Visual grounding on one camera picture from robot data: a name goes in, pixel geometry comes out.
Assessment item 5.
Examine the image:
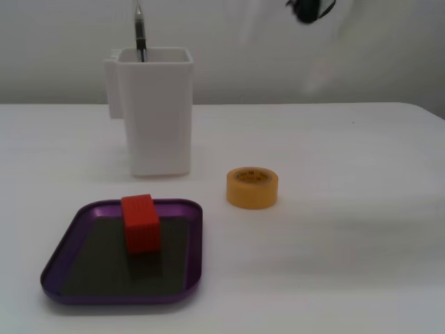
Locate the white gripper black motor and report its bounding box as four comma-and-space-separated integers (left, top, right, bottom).
285, 0, 352, 97

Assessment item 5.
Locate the red ribbed cube block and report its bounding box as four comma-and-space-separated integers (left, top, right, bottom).
120, 194, 161, 255

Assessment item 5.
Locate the yellow masking tape roll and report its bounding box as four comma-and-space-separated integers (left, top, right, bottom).
226, 167, 280, 210

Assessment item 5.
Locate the white plastic pen holder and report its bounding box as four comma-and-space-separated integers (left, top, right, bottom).
103, 47, 194, 178

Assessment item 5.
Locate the black clear ballpoint pen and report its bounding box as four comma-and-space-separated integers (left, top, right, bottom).
133, 0, 148, 63

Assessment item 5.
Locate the purple metal tray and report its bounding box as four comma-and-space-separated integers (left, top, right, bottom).
40, 198, 204, 306

